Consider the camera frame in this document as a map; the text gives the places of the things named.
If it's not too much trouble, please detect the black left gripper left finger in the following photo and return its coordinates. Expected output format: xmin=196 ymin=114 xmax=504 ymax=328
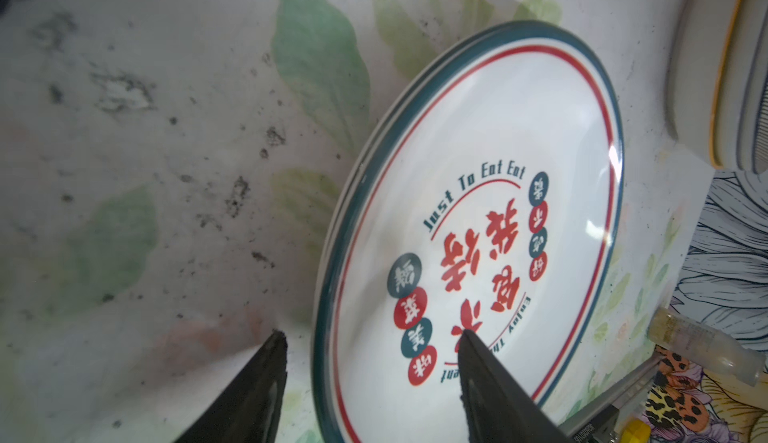
xmin=176 ymin=330 xmax=288 ymax=443

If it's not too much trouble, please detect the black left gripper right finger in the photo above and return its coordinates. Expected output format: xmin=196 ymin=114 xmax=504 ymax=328
xmin=458 ymin=330 xmax=569 ymax=443

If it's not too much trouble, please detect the red floral pattern plate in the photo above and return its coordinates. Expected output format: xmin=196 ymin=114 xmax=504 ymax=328
xmin=311 ymin=21 xmax=624 ymax=442

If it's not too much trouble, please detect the yellow rim dotted plate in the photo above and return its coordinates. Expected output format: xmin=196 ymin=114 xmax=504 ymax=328
xmin=665 ymin=0 xmax=745 ymax=170

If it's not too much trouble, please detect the black striped rim plate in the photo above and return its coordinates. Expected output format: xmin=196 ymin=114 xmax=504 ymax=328
xmin=734 ymin=0 xmax=767 ymax=174

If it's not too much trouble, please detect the yellow box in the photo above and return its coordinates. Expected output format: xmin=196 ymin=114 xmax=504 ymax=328
xmin=619 ymin=418 xmax=652 ymax=443

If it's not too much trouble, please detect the small clear plastic bottle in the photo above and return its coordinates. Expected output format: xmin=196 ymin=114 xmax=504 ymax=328
xmin=647 ymin=308 xmax=765 ymax=387

